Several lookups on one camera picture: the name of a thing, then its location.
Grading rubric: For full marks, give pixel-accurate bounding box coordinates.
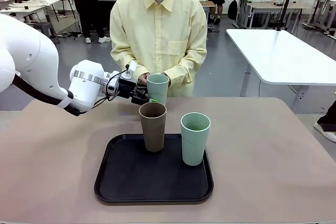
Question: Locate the person left hand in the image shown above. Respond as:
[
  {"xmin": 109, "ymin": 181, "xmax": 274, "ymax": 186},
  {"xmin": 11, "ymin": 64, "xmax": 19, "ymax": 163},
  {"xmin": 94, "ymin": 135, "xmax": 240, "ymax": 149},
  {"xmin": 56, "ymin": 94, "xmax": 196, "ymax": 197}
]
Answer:
[{"xmin": 162, "ymin": 73, "xmax": 173, "ymax": 88}]

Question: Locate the white side table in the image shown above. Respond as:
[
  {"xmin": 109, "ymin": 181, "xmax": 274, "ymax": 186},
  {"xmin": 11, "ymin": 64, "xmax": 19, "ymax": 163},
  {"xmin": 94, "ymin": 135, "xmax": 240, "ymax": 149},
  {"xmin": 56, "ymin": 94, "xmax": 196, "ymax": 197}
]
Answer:
[{"xmin": 226, "ymin": 28, "xmax": 336, "ymax": 115}]

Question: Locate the small brown desk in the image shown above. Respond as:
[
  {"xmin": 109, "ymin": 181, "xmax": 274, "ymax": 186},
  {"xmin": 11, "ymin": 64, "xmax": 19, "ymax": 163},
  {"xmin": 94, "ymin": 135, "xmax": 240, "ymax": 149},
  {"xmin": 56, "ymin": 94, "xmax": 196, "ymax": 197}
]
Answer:
[{"xmin": 202, "ymin": 0, "xmax": 216, "ymax": 41}]

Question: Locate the black tripod stand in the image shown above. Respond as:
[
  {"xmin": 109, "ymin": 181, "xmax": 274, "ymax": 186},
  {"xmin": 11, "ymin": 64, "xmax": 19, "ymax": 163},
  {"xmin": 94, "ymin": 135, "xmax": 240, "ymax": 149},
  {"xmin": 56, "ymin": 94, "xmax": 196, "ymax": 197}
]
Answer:
[{"xmin": 275, "ymin": 0, "xmax": 301, "ymax": 33}]

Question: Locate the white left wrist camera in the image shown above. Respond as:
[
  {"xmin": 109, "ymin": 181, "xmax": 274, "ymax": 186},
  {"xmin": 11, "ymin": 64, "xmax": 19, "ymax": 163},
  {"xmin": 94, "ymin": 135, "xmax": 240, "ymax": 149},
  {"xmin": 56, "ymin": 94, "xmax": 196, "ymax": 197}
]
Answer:
[{"xmin": 120, "ymin": 60, "xmax": 138, "ymax": 80}]

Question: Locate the black plastic tray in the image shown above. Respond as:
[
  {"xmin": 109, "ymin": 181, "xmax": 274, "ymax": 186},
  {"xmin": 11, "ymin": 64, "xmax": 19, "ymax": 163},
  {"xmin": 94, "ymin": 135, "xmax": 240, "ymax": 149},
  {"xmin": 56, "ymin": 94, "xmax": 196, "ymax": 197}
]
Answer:
[{"xmin": 93, "ymin": 133, "xmax": 215, "ymax": 205}]

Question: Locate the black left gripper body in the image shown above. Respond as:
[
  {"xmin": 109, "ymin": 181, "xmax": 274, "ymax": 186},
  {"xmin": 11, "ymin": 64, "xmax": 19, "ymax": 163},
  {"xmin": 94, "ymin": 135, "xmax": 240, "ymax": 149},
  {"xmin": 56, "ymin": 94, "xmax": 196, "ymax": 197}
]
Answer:
[{"xmin": 115, "ymin": 77, "xmax": 142, "ymax": 104}]

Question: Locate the white background table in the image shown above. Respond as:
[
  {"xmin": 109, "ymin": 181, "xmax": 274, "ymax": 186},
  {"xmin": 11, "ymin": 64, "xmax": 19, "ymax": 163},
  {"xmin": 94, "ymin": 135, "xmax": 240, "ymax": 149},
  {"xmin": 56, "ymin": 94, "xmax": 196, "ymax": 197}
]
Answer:
[{"xmin": 0, "ymin": 0, "xmax": 62, "ymax": 29}]

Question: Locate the person left forearm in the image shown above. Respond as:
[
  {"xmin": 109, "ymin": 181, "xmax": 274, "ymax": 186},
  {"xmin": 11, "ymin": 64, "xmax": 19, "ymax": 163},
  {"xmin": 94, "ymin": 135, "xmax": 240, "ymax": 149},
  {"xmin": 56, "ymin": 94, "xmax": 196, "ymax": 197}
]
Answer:
[{"xmin": 167, "ymin": 48, "xmax": 208, "ymax": 86}]

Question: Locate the left arm black cable sleeve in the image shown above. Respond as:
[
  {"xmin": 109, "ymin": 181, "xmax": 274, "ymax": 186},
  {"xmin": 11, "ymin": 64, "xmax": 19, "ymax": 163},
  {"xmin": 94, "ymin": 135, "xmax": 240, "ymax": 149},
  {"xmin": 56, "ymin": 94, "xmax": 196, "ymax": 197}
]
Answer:
[{"xmin": 13, "ymin": 71, "xmax": 80, "ymax": 117}]

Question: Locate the light green plastic cup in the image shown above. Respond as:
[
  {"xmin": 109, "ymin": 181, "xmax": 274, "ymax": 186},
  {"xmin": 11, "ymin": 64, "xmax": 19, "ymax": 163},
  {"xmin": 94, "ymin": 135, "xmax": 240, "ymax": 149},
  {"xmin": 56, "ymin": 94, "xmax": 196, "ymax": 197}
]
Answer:
[
  {"xmin": 180, "ymin": 112, "xmax": 212, "ymax": 167},
  {"xmin": 146, "ymin": 74, "xmax": 169, "ymax": 106}
]

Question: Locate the black bag by desk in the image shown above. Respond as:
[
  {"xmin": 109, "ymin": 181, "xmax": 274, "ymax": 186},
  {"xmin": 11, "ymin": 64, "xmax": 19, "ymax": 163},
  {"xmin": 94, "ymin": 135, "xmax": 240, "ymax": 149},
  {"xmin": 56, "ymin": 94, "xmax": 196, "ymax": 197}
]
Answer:
[{"xmin": 227, "ymin": 0, "xmax": 238, "ymax": 21}]

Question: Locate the person in yellow shirt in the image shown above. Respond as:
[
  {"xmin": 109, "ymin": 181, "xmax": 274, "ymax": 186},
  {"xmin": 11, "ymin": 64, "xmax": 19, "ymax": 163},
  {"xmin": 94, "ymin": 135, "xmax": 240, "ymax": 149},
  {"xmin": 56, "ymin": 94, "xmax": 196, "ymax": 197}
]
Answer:
[{"xmin": 109, "ymin": 0, "xmax": 208, "ymax": 98}]

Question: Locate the brown plastic cup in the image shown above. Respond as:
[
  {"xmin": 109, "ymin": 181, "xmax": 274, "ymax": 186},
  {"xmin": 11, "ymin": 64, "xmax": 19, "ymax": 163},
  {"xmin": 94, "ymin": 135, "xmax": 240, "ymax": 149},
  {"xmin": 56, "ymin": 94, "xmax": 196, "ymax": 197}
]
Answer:
[{"xmin": 139, "ymin": 103, "xmax": 168, "ymax": 153}]

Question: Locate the grey plastic stool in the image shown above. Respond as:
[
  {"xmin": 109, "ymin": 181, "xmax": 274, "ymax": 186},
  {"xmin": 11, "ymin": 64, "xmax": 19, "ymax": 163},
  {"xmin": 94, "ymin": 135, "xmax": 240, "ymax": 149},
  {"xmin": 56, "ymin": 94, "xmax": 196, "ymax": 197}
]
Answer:
[{"xmin": 33, "ymin": 22, "xmax": 60, "ymax": 44}]

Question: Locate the grey background desk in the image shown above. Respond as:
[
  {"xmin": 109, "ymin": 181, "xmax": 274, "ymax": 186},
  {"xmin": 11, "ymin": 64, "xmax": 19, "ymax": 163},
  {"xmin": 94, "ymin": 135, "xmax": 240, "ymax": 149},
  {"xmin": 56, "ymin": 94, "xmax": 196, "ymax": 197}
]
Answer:
[{"xmin": 234, "ymin": 0, "xmax": 307, "ymax": 29}]

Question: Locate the person right forearm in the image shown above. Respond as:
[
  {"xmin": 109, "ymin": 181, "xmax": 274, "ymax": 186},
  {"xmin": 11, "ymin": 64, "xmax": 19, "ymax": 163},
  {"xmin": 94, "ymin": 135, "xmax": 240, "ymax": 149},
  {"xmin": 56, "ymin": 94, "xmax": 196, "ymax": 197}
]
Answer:
[{"xmin": 110, "ymin": 48, "xmax": 148, "ymax": 78}]

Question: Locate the person right hand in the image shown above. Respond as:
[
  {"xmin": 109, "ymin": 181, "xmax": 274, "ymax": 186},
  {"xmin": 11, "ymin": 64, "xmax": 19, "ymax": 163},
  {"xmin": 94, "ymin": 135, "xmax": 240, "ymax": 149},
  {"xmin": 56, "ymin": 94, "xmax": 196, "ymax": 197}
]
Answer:
[{"xmin": 138, "ymin": 72, "xmax": 151, "ymax": 86}]

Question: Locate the person in blue top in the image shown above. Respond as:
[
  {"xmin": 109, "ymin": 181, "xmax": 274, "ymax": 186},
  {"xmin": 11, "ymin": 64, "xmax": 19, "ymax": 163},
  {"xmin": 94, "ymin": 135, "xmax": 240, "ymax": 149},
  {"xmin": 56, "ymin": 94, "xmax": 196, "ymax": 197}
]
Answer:
[{"xmin": 62, "ymin": 0, "xmax": 111, "ymax": 44}]

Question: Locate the person with white shoe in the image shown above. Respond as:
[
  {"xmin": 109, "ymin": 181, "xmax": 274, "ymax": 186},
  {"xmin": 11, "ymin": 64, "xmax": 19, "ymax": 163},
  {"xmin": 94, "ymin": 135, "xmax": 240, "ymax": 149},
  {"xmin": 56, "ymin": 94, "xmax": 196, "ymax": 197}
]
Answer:
[{"xmin": 313, "ymin": 91, "xmax": 336, "ymax": 143}]

